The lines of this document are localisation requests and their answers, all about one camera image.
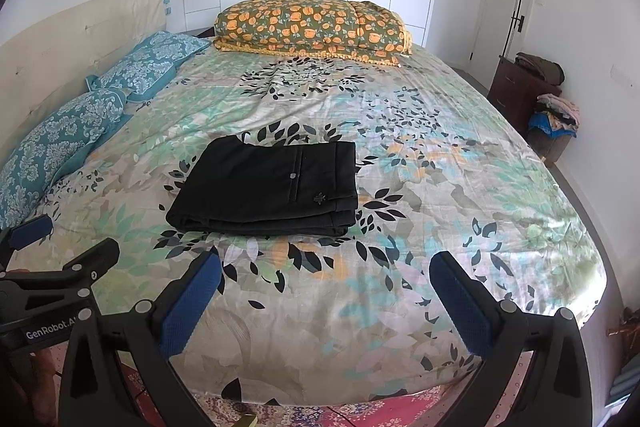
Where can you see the teal patterned pillow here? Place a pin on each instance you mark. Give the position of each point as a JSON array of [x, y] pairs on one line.
[[145, 62], [55, 142]]

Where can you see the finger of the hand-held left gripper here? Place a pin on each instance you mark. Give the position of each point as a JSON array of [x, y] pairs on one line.
[[97, 257], [30, 232]]

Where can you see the pile of colourful clothes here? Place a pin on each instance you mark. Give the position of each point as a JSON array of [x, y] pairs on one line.
[[555, 112]]

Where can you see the white door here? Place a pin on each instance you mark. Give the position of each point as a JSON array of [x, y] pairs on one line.
[[495, 32]]

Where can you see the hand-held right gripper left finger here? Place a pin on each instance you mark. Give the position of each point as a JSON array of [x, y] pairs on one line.
[[192, 302]]

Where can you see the orange floral folded quilt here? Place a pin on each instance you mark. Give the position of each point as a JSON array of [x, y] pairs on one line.
[[310, 24]]

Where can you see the bed with floral sheet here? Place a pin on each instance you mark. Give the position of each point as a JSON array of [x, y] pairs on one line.
[[425, 207]]

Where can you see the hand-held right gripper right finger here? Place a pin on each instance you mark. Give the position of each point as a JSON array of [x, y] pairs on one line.
[[462, 307]]

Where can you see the black pants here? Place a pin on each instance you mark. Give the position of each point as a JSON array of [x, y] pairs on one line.
[[260, 187]]

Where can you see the red patterned rug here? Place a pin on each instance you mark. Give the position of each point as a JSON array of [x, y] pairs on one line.
[[400, 414]]

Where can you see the brown stool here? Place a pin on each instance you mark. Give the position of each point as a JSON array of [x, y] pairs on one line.
[[552, 149]]

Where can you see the cream padded headboard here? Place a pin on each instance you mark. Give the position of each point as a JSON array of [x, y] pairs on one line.
[[75, 37]]

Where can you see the wall switch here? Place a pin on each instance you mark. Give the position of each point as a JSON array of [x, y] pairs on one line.
[[167, 5]]

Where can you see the dark wooden cabinet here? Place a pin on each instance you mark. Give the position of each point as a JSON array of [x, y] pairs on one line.
[[510, 92]]

